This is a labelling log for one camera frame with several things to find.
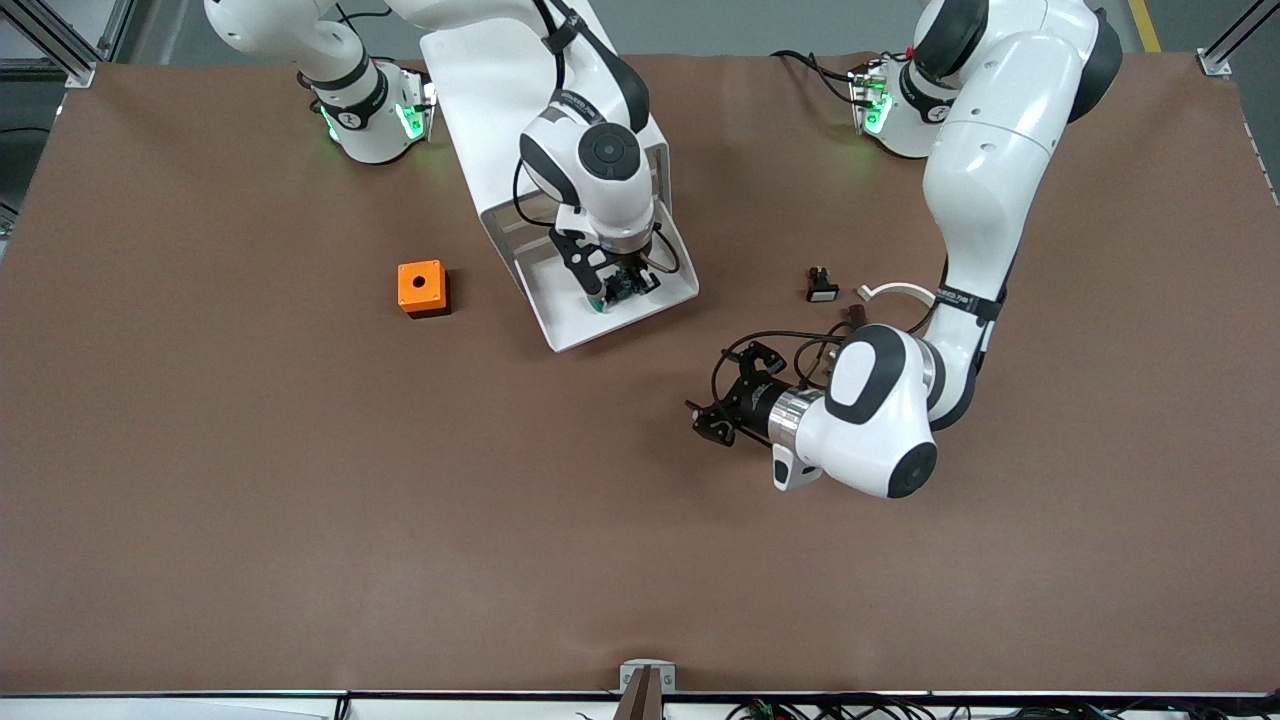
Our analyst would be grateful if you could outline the aluminium frame extrusion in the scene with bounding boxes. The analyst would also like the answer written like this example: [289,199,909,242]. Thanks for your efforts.
[1199,0,1280,78]
[0,0,137,89]

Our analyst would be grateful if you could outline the black cable bundle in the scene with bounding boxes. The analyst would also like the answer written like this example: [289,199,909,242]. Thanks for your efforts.
[725,693,1280,720]

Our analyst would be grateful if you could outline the metal camera post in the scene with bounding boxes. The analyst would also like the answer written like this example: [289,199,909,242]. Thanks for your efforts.
[612,667,664,720]

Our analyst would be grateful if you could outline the orange button enclosure box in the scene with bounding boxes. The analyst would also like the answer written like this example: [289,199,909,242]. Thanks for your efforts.
[397,259,452,320]

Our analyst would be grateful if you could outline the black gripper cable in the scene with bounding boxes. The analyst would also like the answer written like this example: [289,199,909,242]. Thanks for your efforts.
[711,329,853,402]
[511,0,601,234]

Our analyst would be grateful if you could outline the white drawer cabinet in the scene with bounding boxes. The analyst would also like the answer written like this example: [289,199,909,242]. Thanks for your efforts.
[419,0,672,266]

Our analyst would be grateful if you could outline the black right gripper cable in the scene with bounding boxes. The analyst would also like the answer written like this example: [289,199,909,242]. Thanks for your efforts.
[511,0,601,234]

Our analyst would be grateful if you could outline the green push button switch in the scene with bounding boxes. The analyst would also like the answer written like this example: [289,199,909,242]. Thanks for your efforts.
[588,268,642,315]

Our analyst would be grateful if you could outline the white curved plastic arc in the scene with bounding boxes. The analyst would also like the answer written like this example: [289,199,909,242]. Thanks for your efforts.
[857,282,942,307]

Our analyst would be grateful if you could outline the brown table cover sheet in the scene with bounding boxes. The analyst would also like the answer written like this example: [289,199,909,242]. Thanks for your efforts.
[0,50,1280,698]

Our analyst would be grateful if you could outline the black base cable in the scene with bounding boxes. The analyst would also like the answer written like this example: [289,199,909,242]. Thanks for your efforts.
[769,49,861,107]

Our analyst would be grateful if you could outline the connector plate green light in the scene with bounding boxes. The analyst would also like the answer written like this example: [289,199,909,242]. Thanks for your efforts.
[848,60,893,137]
[398,68,438,143]

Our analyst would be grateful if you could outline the grey metal bracket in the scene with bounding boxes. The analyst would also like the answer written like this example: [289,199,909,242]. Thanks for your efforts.
[619,659,677,694]

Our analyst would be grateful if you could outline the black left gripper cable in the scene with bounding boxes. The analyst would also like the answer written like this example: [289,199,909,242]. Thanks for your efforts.
[711,329,853,402]

